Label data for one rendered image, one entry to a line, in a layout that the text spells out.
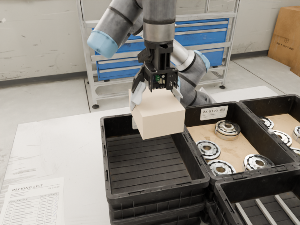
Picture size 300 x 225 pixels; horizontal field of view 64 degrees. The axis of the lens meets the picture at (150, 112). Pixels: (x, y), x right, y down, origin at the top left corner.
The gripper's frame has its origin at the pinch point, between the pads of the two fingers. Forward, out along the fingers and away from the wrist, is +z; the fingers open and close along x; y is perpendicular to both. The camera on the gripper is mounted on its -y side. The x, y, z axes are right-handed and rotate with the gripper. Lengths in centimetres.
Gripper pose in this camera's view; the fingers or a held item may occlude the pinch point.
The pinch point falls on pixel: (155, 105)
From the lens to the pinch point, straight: 71.1
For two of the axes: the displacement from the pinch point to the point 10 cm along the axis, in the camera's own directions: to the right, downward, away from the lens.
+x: 9.6, -1.6, 2.5
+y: 3.0, 5.3, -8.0
